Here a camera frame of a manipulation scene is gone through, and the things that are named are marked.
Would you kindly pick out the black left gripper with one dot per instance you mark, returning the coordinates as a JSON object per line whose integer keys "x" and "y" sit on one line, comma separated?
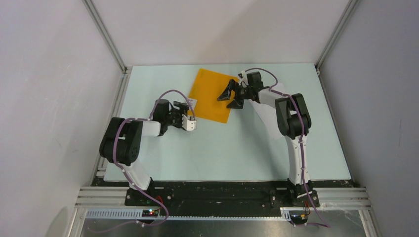
{"x": 183, "y": 107}

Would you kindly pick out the aluminium corner post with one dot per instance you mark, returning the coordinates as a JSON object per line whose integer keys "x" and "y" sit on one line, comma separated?
{"x": 103, "y": 31}
{"x": 338, "y": 30}

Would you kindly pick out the white printed paper sheets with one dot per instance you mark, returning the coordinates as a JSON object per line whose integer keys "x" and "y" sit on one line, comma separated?
{"x": 267, "y": 112}

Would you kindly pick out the right aluminium corner post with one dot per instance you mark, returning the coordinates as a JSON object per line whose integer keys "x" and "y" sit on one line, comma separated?
{"x": 338, "y": 30}

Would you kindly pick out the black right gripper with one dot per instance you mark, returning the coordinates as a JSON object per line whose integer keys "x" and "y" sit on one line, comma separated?
{"x": 236, "y": 103}

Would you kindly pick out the aluminium frame rail front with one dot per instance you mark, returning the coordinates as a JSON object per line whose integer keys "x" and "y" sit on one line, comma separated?
{"x": 177, "y": 198}

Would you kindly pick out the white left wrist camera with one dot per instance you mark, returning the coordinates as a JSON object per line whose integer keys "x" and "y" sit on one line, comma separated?
{"x": 188, "y": 124}

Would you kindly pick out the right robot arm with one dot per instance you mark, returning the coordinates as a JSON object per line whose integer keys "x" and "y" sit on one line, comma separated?
{"x": 293, "y": 121}

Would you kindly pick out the right controller board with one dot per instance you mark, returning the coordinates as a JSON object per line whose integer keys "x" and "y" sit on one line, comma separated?
{"x": 300, "y": 219}

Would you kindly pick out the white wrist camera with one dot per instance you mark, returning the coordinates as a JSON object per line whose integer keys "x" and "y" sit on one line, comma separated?
{"x": 243, "y": 77}
{"x": 188, "y": 124}

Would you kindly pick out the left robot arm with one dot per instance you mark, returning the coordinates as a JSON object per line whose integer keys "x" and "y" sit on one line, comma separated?
{"x": 120, "y": 144}

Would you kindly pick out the white slotted cable duct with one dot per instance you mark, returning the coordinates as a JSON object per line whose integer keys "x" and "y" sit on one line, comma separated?
{"x": 135, "y": 214}

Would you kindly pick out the left controller board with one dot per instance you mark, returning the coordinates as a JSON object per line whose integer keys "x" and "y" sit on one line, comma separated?
{"x": 150, "y": 213}

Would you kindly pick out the left aluminium corner post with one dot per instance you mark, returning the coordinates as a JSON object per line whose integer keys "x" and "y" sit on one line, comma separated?
{"x": 103, "y": 31}

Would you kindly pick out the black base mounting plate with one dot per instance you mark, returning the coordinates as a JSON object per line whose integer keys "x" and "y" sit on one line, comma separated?
{"x": 241, "y": 210}

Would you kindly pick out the yellow plastic folder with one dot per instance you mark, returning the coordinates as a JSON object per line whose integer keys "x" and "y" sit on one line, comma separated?
{"x": 206, "y": 89}

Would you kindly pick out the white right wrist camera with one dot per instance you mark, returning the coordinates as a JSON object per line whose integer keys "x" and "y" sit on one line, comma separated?
{"x": 243, "y": 77}

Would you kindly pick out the controller board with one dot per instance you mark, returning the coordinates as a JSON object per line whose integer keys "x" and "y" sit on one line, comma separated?
{"x": 150, "y": 213}
{"x": 300, "y": 219}

